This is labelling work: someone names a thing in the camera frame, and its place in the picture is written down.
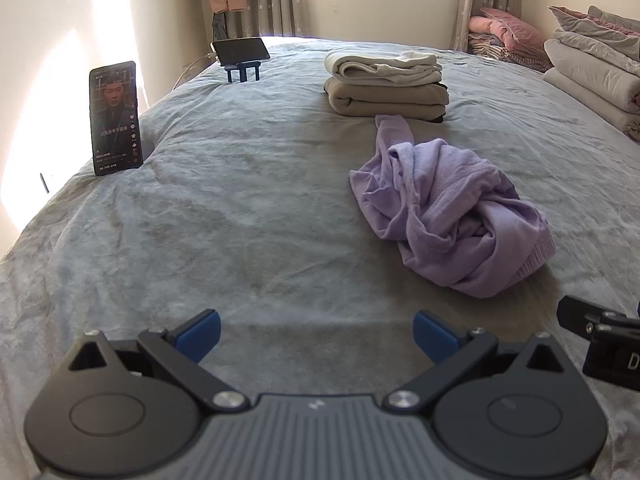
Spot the light grey thick quilt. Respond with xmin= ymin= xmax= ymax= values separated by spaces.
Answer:
xmin=542 ymin=30 xmax=640 ymax=141

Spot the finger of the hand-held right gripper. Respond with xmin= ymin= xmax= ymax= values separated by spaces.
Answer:
xmin=556 ymin=296 xmax=632 ymax=346

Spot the grey pink-lined folded quilt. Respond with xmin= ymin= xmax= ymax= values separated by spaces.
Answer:
xmin=549 ymin=5 xmax=640 ymax=61

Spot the striped folded bedding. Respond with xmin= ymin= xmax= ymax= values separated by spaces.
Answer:
xmin=468 ymin=32 xmax=553 ymax=73

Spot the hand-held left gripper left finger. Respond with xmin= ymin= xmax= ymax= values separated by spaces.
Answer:
xmin=67 ymin=308 xmax=251 ymax=413

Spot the grey bed blanket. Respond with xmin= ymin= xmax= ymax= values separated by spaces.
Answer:
xmin=0 ymin=35 xmax=640 ymax=480

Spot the blue phone stand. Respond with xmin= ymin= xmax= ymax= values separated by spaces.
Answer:
xmin=225 ymin=60 xmax=262 ymax=84

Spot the white charging cable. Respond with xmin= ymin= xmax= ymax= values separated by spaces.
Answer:
xmin=172 ymin=52 xmax=216 ymax=92

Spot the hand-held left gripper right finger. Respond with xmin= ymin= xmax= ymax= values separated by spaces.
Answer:
xmin=382 ymin=310 xmax=568 ymax=413

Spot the white folded garment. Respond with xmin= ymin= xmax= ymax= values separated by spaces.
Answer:
xmin=324 ymin=51 xmax=443 ymax=86

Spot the beige folded garment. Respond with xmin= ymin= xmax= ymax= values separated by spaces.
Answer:
xmin=325 ymin=77 xmax=450 ymax=122

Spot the sideways smartphone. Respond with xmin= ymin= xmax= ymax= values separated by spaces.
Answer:
xmin=211 ymin=37 xmax=271 ymax=67

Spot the upright black smartphone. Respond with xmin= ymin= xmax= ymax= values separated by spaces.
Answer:
xmin=89 ymin=60 xmax=145 ymax=177

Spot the purple long-sleeve shirt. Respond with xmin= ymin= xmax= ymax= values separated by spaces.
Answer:
xmin=349 ymin=114 xmax=557 ymax=299

